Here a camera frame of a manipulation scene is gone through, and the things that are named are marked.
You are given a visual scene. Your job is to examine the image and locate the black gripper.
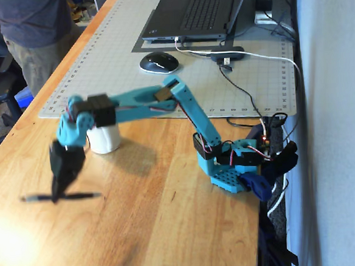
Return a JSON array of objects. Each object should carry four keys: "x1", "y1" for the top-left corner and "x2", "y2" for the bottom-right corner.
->
[{"x1": 47, "y1": 138, "x2": 90, "y2": 205}]

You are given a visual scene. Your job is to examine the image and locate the black pen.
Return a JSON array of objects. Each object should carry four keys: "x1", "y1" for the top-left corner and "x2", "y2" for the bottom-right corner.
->
[{"x1": 19, "y1": 189, "x2": 103, "y2": 204}]

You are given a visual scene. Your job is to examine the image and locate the white ceramic mug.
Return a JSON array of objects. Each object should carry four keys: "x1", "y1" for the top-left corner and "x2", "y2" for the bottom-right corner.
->
[{"x1": 85, "y1": 124, "x2": 122, "y2": 155}]

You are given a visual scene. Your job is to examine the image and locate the blue plastic box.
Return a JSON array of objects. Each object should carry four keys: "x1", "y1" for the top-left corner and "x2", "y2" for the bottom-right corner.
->
[{"x1": 13, "y1": 85, "x2": 36, "y2": 110}]

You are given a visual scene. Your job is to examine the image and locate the grey gridded cutting mat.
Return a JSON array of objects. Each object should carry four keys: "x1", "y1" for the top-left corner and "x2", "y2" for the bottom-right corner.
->
[{"x1": 30, "y1": 0, "x2": 298, "y2": 133}]

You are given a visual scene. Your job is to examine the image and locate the black computer mouse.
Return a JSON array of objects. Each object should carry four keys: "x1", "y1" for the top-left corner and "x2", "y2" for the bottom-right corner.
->
[{"x1": 138, "y1": 50, "x2": 181, "y2": 75}]

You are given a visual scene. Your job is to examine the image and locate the person in grey shirt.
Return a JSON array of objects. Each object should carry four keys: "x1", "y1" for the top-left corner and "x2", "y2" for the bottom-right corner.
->
[{"x1": 0, "y1": 0, "x2": 86, "y2": 100}]

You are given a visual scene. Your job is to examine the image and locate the dark blue table clamp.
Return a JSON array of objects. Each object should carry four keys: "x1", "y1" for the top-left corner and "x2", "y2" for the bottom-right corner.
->
[{"x1": 240, "y1": 170, "x2": 274, "y2": 204}]

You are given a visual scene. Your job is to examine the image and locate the black usb hub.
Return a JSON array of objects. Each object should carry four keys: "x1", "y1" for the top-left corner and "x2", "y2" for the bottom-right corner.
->
[{"x1": 209, "y1": 45, "x2": 246, "y2": 67}]

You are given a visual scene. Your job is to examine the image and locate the dark grey laptop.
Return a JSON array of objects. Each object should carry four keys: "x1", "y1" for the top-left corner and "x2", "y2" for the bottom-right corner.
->
[{"x1": 139, "y1": 0, "x2": 255, "y2": 47}]

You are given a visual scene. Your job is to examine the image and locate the silver stand base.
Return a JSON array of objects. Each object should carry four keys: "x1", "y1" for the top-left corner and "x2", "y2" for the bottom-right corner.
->
[{"x1": 252, "y1": 0, "x2": 283, "y2": 28}]

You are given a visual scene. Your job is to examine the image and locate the black cable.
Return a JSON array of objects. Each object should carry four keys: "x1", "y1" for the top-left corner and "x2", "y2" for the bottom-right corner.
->
[{"x1": 218, "y1": 61, "x2": 264, "y2": 121}]

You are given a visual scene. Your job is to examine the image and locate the white usb cable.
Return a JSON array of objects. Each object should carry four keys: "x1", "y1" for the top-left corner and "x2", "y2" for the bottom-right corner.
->
[{"x1": 174, "y1": 29, "x2": 312, "y2": 226}]

